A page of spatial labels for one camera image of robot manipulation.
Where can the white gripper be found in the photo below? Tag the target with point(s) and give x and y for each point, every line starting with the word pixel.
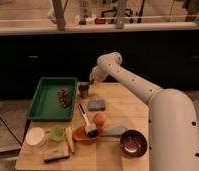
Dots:
pixel 97 75

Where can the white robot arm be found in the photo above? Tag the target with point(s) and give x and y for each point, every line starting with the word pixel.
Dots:
pixel 173 127

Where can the metal cup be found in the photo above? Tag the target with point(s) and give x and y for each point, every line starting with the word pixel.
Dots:
pixel 83 93

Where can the green plastic cup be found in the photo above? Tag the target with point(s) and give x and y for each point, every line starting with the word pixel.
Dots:
pixel 56 134

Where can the blue sponge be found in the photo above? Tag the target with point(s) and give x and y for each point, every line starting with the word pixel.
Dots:
pixel 96 105

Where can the red grape bunch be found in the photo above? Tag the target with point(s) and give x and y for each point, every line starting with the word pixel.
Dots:
pixel 63 96

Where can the orange fruit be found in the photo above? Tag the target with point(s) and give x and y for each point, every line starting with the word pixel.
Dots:
pixel 99 119

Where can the green plastic tray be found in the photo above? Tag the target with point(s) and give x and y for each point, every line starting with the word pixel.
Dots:
pixel 45 105

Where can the white dish brush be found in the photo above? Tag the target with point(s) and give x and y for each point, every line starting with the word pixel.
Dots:
pixel 90 128

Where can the yellow banana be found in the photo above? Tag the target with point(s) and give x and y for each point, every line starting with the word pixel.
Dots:
pixel 69 138

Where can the orange plate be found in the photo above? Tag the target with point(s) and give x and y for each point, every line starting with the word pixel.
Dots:
pixel 79 135

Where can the dark brown bowl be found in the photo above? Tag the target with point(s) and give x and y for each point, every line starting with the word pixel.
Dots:
pixel 133 144

